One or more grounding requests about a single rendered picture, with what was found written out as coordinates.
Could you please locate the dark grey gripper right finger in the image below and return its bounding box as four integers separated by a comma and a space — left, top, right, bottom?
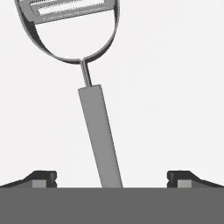
166, 170, 224, 189

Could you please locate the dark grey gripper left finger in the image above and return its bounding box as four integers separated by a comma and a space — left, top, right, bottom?
0, 170, 58, 189

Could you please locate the grey metal vegetable peeler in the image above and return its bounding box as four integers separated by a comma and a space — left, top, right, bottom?
13, 0, 124, 189

